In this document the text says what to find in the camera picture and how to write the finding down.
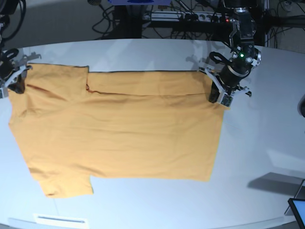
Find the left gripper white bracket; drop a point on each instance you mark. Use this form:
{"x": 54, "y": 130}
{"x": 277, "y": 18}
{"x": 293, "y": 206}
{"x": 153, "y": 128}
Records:
{"x": 226, "y": 82}

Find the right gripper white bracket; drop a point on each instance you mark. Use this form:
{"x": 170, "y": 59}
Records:
{"x": 12, "y": 73}

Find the orange T-shirt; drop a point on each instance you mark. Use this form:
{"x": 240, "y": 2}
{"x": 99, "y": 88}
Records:
{"x": 71, "y": 124}

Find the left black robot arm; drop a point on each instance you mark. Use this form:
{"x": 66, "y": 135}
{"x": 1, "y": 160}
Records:
{"x": 242, "y": 26}

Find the dark round object right edge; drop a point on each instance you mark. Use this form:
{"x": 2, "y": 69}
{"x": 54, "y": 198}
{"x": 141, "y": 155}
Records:
{"x": 301, "y": 106}

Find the white power strip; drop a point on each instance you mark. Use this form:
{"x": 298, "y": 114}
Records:
{"x": 197, "y": 16}

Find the tablet with blue screen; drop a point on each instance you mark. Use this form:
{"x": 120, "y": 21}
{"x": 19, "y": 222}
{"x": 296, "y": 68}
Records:
{"x": 298, "y": 208}

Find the grey tablet stand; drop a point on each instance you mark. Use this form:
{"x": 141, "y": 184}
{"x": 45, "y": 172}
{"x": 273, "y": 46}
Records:
{"x": 300, "y": 194}

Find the white flat label strip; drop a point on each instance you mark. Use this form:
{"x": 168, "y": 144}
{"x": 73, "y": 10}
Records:
{"x": 41, "y": 218}

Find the black table frame post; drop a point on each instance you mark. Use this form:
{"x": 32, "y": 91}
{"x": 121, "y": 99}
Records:
{"x": 129, "y": 21}

